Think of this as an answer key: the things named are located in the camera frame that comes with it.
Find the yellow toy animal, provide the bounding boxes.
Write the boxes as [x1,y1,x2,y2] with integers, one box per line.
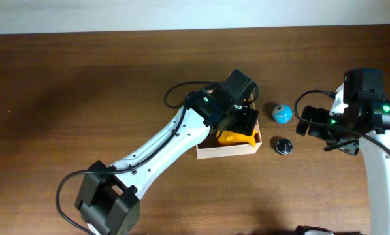
[216,128,259,147]

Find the pink cardboard box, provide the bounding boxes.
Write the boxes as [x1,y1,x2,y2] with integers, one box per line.
[195,91,263,160]

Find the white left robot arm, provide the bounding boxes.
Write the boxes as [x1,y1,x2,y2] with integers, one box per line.
[74,69,259,234]

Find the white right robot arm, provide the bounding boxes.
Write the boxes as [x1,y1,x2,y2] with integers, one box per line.
[295,68,390,234]

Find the blue white toy ball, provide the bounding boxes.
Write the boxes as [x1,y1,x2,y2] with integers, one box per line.
[272,104,293,124]

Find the black round spider toy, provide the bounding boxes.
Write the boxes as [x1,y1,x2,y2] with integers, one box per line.
[275,138,293,155]

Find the black object at bottom edge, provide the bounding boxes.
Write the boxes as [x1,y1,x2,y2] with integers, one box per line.
[295,225,334,235]

